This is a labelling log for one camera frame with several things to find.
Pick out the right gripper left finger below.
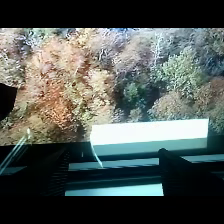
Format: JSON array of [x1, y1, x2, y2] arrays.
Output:
[[31, 148, 70, 197]]

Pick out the silver frame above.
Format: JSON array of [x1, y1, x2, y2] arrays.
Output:
[[0, 156, 224, 197]]

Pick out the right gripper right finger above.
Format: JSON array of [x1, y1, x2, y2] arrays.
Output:
[[158, 148, 224, 197]]

